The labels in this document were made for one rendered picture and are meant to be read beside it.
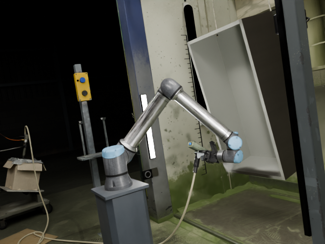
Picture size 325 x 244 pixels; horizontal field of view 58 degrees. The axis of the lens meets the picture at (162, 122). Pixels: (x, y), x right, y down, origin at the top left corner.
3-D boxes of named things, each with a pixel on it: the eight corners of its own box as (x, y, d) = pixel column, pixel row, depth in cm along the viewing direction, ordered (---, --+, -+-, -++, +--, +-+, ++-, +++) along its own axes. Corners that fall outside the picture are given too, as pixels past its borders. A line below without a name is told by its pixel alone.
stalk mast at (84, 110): (107, 231, 286) (79, 65, 277) (109, 233, 281) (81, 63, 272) (101, 233, 283) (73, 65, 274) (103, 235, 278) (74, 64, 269)
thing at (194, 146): (187, 169, 210) (193, 139, 217) (183, 168, 214) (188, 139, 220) (222, 183, 243) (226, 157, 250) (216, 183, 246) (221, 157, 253)
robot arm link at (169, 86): (166, 72, 186) (247, 141, 183) (168, 74, 198) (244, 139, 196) (154, 86, 187) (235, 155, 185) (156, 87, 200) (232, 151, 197)
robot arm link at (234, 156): (243, 147, 203) (244, 162, 204) (227, 147, 212) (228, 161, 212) (237, 150, 196) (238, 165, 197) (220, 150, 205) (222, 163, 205)
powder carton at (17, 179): (-3, 185, 378) (3, 155, 384) (32, 186, 405) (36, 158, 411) (7, 190, 337) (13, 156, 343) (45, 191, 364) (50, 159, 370)
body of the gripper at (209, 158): (201, 160, 216) (215, 161, 207) (203, 149, 218) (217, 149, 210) (207, 163, 221) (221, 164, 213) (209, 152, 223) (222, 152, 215)
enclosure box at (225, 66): (250, 155, 283) (215, 34, 263) (310, 160, 232) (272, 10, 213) (226, 171, 265) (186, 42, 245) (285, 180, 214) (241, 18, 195)
